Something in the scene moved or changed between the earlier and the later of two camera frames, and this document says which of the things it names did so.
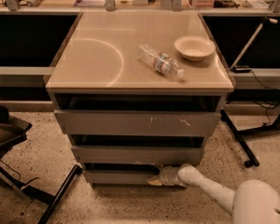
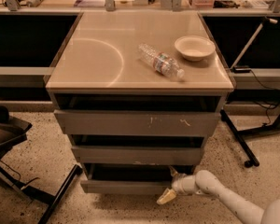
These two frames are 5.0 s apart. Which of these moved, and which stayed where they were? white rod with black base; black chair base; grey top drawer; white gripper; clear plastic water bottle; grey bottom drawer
Moved: white gripper; grey bottom drawer
Stayed: clear plastic water bottle; grey top drawer; black chair base; white rod with black base
